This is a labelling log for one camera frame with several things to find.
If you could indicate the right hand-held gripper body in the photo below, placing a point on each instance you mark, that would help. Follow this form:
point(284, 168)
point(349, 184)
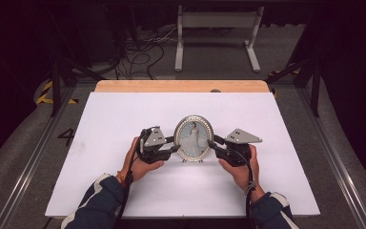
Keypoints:
point(238, 144)

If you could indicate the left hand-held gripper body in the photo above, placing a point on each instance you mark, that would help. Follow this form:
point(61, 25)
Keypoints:
point(154, 144)

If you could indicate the oval silver photo frame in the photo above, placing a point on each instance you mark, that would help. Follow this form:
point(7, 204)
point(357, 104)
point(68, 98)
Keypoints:
point(193, 138)

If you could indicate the person's left hand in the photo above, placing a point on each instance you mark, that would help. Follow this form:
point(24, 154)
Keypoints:
point(139, 168)

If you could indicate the person's right hand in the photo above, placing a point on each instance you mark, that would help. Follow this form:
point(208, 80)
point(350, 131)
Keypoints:
point(243, 175)

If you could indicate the white table board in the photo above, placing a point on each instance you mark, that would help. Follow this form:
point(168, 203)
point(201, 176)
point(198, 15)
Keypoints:
point(114, 120)

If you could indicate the dark round table grommet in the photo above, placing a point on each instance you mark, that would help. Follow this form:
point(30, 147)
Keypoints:
point(215, 91)

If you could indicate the black metal stand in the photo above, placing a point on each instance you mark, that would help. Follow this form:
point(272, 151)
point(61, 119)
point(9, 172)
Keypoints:
point(56, 86)
point(314, 86)

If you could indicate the white metal stand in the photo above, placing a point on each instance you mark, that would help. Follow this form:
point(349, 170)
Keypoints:
point(217, 19)

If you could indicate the aluminium floor rail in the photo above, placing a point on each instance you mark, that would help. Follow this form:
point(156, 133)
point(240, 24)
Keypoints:
point(28, 168)
point(340, 171)

